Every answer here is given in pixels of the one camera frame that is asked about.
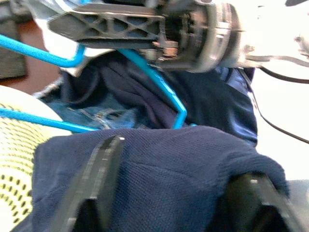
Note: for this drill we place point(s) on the dark wooden table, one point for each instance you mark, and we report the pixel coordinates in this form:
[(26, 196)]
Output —
[(31, 70)]

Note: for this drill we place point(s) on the pale green laundry basket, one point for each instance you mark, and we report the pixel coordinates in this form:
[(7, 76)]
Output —
[(19, 149)]

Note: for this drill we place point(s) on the blue hanger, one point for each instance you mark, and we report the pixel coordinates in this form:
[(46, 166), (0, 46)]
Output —
[(169, 91), (36, 52)]

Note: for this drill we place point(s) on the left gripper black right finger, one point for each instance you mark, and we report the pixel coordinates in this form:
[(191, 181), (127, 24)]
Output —
[(260, 205)]

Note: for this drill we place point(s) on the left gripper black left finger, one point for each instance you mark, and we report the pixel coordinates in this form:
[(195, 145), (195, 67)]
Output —
[(96, 183)]

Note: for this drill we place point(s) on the large navy garment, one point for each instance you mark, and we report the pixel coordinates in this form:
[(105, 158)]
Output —
[(212, 101)]

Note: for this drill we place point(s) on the blue jeans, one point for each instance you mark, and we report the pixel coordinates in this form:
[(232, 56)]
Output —
[(108, 116)]

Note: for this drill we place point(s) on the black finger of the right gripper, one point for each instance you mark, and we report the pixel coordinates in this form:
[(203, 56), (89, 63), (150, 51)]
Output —
[(108, 26)]

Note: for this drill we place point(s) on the navy mesh garment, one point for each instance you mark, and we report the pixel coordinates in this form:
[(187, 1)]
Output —
[(169, 174)]

